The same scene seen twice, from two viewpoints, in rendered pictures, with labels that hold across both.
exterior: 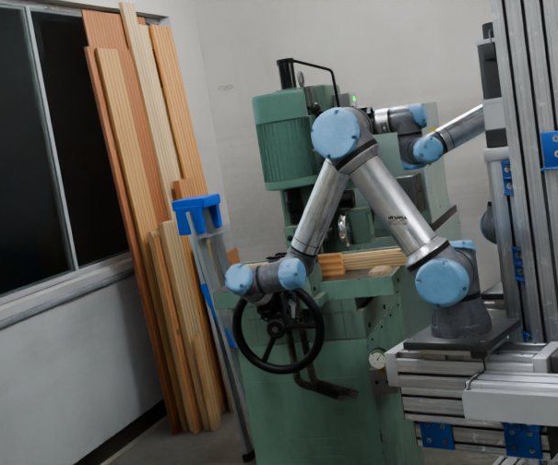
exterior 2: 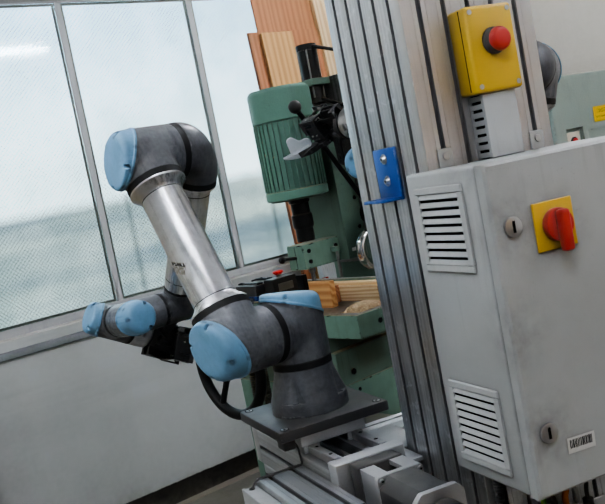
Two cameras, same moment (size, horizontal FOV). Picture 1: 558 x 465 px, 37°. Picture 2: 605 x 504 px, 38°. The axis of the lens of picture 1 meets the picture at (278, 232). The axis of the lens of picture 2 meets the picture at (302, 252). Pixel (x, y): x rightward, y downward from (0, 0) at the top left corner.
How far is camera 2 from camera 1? 1.46 m
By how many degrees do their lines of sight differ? 30
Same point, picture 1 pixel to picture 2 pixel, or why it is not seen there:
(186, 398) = not seen: hidden behind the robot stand
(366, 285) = (335, 324)
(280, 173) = (271, 184)
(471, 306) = (298, 379)
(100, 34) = (274, 16)
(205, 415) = not seen: hidden behind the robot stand
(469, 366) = (294, 456)
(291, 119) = (278, 120)
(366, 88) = not seen: outside the picture
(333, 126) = (113, 152)
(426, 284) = (197, 351)
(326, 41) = not seen: outside the picture
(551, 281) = (407, 356)
